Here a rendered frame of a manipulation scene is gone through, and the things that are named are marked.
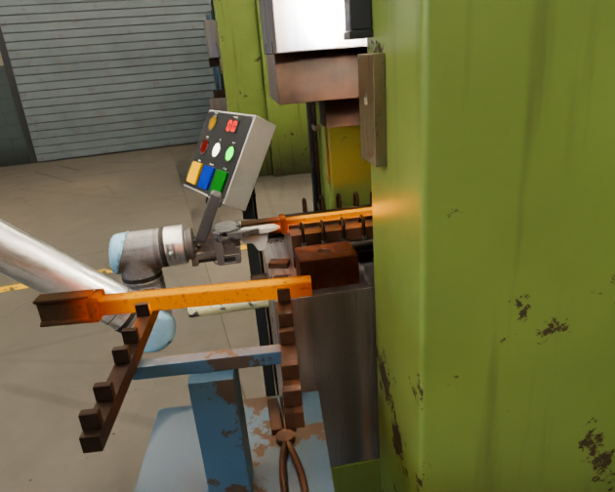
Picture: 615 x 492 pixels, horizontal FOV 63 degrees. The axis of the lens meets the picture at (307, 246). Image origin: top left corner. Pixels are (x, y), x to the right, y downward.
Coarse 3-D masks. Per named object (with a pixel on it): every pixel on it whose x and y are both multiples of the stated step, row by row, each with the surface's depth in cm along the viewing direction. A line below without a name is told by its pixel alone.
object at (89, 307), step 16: (176, 288) 77; (192, 288) 77; (208, 288) 77; (224, 288) 76; (240, 288) 76; (256, 288) 75; (272, 288) 76; (304, 288) 76; (48, 304) 75; (64, 304) 76; (80, 304) 76; (96, 304) 75; (112, 304) 75; (128, 304) 75; (160, 304) 75; (176, 304) 76; (192, 304) 76; (208, 304) 76; (224, 304) 76; (48, 320) 76; (64, 320) 76; (80, 320) 76; (96, 320) 75
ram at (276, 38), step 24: (264, 0) 102; (288, 0) 89; (312, 0) 89; (336, 0) 90; (264, 24) 109; (288, 24) 90; (312, 24) 91; (336, 24) 91; (264, 48) 117; (288, 48) 91; (312, 48) 92; (336, 48) 93
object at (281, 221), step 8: (360, 208) 119; (368, 208) 119; (280, 216) 116; (296, 216) 117; (304, 216) 117; (312, 216) 116; (320, 216) 116; (328, 216) 116; (336, 216) 116; (344, 216) 116; (352, 216) 117; (248, 224) 113; (256, 224) 114; (264, 224) 114; (280, 224) 115; (288, 224) 115; (272, 232) 115
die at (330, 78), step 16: (352, 48) 98; (272, 64) 101; (288, 64) 97; (304, 64) 98; (320, 64) 98; (336, 64) 98; (352, 64) 99; (272, 80) 106; (288, 80) 98; (304, 80) 99; (320, 80) 99; (336, 80) 99; (352, 80) 100; (272, 96) 110; (288, 96) 99; (304, 96) 100; (320, 96) 100; (336, 96) 101; (352, 96) 101
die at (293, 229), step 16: (336, 208) 130; (352, 208) 126; (304, 224) 114; (336, 224) 115; (352, 224) 114; (368, 224) 113; (288, 240) 118; (320, 240) 111; (336, 240) 112; (368, 256) 114
